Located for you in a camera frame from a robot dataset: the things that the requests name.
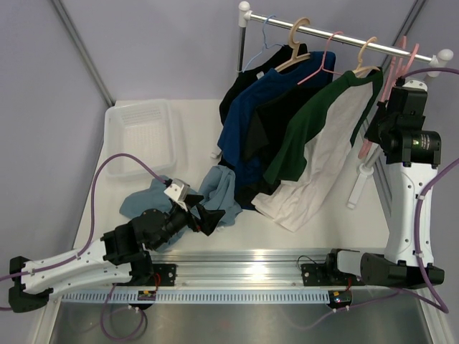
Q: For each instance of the pink plastic hanger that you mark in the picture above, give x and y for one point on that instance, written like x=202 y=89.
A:
x=396 y=69

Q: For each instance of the left small circuit board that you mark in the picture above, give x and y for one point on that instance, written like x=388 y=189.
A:
x=147 y=295

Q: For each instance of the white plastic basket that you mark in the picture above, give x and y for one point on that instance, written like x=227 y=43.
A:
x=143 y=129

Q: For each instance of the pink wire hanger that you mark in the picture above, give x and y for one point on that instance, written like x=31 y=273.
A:
x=323 y=60

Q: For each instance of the aluminium rail frame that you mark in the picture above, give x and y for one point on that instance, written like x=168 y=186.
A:
x=237 y=270

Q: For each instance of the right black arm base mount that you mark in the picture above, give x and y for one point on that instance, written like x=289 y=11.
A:
x=316 y=275

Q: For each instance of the white metal clothes rack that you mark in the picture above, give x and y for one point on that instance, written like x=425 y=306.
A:
x=365 y=170

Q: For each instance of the black t-shirt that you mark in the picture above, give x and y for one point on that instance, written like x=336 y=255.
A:
x=260 y=84
x=265 y=135

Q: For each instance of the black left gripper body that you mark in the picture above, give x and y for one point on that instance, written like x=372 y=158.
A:
x=178 y=218

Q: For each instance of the right small circuit board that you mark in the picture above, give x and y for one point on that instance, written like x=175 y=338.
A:
x=340 y=299

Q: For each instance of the beige wooden hanger left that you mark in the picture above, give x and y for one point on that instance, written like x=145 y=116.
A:
x=295 y=45

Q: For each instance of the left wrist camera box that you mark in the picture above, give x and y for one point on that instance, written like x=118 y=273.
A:
x=177 y=191

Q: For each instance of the small circuit board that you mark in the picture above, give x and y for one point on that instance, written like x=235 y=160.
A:
x=147 y=295
x=340 y=299

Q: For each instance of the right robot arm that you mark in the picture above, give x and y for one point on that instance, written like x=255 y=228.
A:
x=412 y=157

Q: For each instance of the white perforated cable duct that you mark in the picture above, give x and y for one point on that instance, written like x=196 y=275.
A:
x=207 y=297

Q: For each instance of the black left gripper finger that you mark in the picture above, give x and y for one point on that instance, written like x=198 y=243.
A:
x=209 y=219
x=191 y=200

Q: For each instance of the light blue wire hanger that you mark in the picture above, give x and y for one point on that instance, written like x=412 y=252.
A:
x=265 y=45

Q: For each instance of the black t-shirt back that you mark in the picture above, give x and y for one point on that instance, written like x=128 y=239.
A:
x=260 y=84

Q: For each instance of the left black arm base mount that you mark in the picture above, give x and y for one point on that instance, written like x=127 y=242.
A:
x=156 y=275

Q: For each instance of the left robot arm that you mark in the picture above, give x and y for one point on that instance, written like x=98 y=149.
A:
x=121 y=256

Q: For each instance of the green and white raglan shirt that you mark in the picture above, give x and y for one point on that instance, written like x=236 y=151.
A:
x=316 y=143

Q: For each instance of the black t-shirt middle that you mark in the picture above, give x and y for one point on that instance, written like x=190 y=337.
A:
x=265 y=135

